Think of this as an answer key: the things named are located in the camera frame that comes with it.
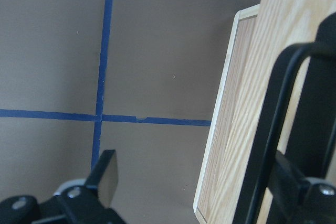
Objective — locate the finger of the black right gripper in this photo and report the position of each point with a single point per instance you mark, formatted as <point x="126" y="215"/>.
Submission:
<point x="299" y="186"/>

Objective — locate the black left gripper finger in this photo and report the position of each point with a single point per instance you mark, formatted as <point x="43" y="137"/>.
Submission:
<point x="75" y="201"/>

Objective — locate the wooden drawer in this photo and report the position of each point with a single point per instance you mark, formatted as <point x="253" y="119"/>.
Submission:
<point x="259" y="34"/>

